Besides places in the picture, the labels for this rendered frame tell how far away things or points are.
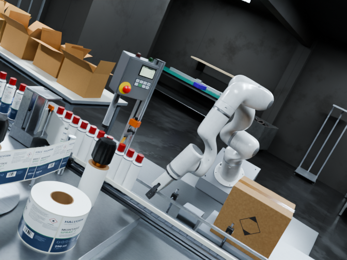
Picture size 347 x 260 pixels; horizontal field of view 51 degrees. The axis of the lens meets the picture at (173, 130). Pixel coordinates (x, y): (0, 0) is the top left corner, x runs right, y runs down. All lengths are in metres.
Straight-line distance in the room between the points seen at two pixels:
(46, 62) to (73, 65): 0.41
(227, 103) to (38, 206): 0.85
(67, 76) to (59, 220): 2.41
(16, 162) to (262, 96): 1.04
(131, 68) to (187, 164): 0.51
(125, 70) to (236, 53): 7.44
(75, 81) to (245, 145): 1.91
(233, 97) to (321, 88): 7.02
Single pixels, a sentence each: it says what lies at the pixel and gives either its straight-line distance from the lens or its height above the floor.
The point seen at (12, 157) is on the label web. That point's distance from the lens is 1.41.
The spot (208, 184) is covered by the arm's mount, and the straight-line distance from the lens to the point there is 2.33.
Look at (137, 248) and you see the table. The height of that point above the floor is 0.83.
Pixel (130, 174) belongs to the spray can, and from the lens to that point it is 1.72.
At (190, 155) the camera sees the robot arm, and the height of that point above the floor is 1.22.
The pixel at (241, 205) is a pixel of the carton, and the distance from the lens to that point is 1.81.
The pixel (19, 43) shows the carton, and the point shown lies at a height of 0.91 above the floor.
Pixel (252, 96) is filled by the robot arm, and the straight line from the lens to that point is 1.66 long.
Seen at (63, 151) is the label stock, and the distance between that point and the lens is 1.62.
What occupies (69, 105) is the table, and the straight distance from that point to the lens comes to 3.29.
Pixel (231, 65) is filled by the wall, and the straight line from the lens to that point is 9.07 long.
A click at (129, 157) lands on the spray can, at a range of 1.72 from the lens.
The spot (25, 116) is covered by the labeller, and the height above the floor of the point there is 1.01.
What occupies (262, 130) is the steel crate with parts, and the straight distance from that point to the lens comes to 7.68.
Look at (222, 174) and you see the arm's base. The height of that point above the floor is 0.99.
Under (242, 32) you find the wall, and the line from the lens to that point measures 9.12.
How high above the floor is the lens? 1.67
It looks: 14 degrees down
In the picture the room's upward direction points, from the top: 25 degrees clockwise
